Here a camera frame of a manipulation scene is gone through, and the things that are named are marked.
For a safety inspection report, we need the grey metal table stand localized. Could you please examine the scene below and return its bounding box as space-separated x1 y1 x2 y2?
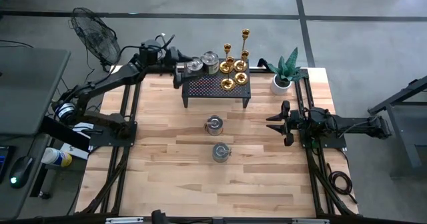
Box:
366 74 427 179

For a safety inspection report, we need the black floor fan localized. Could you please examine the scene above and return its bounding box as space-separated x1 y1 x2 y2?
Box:
68 6 123 72

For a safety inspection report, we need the silver lidded candle tin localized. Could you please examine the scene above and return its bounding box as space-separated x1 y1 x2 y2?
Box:
211 141 233 164
185 56 204 74
203 114 225 137
200 51 220 75

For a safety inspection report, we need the black backlit keyboard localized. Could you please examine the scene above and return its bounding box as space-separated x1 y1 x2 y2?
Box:
0 145 17 185

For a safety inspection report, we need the snake plant in white pot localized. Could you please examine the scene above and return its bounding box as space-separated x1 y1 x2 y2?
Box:
265 46 306 97

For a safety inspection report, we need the black perforated metal shelf riser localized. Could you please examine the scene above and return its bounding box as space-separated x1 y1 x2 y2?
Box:
181 57 252 110

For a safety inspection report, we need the grey tabletop panel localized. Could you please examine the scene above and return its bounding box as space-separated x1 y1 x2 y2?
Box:
0 47 71 137

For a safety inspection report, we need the black aluminium rig frame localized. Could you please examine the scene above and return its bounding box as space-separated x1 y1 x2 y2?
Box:
75 65 360 218

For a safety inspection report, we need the grey desk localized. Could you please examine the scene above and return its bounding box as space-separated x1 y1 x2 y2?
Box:
0 133 51 220

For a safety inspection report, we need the tall gold candlestick holder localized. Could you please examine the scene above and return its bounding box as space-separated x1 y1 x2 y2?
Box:
233 28 251 73

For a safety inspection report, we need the black computer mouse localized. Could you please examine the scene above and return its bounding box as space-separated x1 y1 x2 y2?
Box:
9 155 34 189

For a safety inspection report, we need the silver metal bracket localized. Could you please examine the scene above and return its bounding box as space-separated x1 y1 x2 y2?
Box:
105 217 144 224
292 218 330 224

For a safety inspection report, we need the white paper sheet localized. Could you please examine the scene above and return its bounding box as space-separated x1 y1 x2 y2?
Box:
59 143 89 161

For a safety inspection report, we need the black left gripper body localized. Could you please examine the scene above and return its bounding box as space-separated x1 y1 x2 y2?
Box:
164 45 188 89

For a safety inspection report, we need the black desk post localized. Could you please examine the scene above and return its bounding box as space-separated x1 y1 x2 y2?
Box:
29 165 57 200

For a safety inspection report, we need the medium gold candlestick holder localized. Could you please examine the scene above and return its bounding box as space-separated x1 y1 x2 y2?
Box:
220 56 237 91
233 49 250 86

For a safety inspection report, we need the short gold candlestick holder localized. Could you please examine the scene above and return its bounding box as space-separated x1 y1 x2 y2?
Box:
219 43 234 74

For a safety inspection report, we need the black coiled cable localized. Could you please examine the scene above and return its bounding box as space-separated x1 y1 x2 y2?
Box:
328 163 358 205

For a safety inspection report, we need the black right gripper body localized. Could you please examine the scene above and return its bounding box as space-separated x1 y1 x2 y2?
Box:
282 99 305 147

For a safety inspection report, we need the white disinfectant wipes canister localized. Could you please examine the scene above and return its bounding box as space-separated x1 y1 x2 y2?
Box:
41 147 73 168

